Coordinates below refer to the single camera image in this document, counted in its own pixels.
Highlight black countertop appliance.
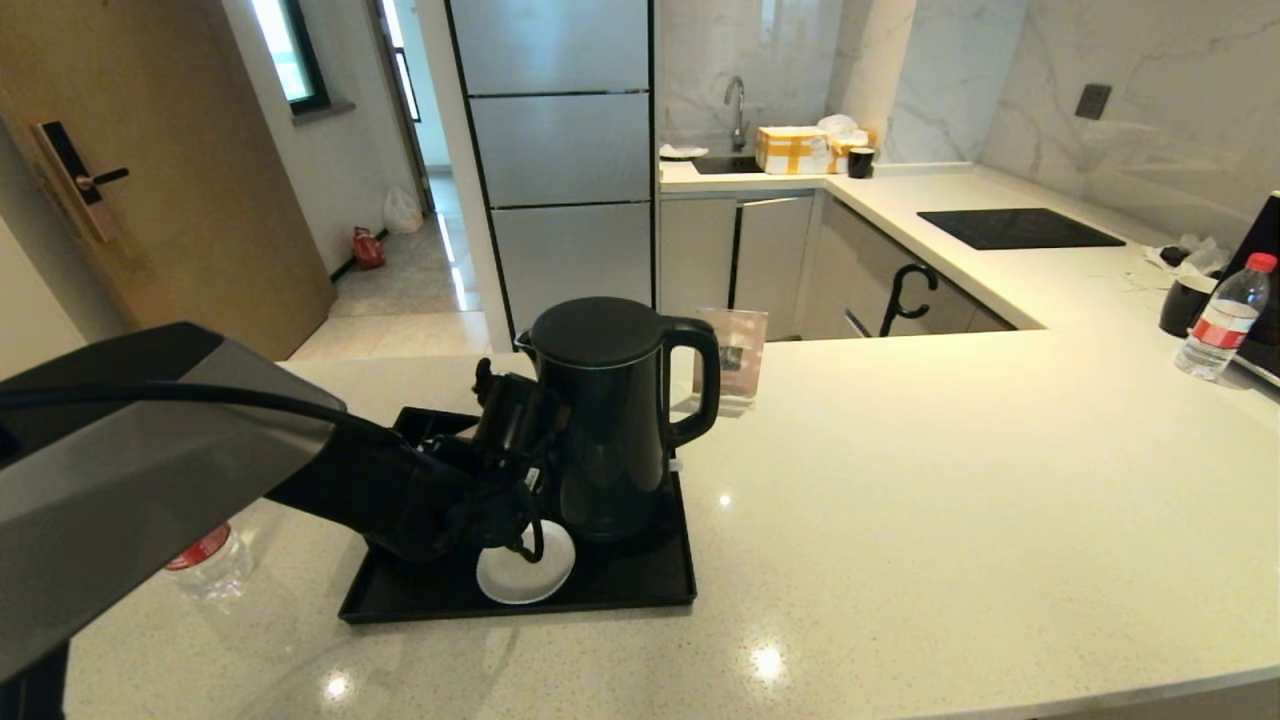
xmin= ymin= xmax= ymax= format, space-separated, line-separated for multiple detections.
xmin=1225 ymin=190 xmax=1280 ymax=389

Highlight yellow striped white box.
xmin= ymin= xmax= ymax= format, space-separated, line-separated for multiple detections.
xmin=754 ymin=126 xmax=833 ymax=176

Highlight grey counter base cabinets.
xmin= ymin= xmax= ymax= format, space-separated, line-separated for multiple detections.
xmin=800 ymin=195 xmax=1016 ymax=341

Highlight black rectangular serving tray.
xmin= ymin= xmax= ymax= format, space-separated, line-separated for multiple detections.
xmin=338 ymin=405 xmax=698 ymax=625

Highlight dark framed window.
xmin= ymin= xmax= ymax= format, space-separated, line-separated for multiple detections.
xmin=250 ymin=0 xmax=329 ymax=116

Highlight white plastic bag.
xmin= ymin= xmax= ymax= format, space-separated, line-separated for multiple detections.
xmin=382 ymin=184 xmax=425 ymax=235

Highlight black door lock handle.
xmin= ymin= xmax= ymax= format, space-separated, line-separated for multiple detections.
xmin=33 ymin=120 xmax=131 ymax=244

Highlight brown wooden door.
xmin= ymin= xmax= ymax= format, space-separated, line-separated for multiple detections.
xmin=0 ymin=0 xmax=336 ymax=363

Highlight acrylic WiFi QR sign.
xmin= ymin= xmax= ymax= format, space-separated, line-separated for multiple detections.
xmin=695 ymin=307 xmax=769 ymax=416

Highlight black mug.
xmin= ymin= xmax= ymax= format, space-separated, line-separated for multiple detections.
xmin=1157 ymin=274 xmax=1216 ymax=338

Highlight white sink cabinet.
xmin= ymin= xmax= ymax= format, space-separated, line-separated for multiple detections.
xmin=658 ymin=193 xmax=816 ymax=343

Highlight black electric kettle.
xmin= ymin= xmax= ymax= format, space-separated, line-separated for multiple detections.
xmin=515 ymin=297 xmax=722 ymax=543

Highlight red-cap bottle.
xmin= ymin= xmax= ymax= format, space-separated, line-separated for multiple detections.
xmin=1172 ymin=252 xmax=1277 ymax=382
xmin=165 ymin=520 xmax=257 ymax=603

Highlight black compartment organizer box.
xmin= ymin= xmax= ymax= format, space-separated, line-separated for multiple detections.
xmin=393 ymin=405 xmax=483 ymax=446

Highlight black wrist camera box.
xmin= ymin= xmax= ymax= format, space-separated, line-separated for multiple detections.
xmin=438 ymin=475 xmax=536 ymax=561

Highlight crumpled clear plastic wrapper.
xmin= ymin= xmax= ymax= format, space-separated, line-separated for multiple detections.
xmin=1140 ymin=235 xmax=1231 ymax=280

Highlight black induction cooktop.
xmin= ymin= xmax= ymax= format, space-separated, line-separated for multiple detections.
xmin=916 ymin=207 xmax=1126 ymax=251

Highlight silver refrigerator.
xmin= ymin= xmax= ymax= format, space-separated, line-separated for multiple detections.
xmin=445 ymin=0 xmax=656 ymax=353

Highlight chrome faucet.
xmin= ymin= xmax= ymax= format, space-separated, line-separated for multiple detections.
xmin=724 ymin=76 xmax=749 ymax=153

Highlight black curved hook handle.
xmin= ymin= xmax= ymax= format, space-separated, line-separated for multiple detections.
xmin=878 ymin=263 xmax=939 ymax=339

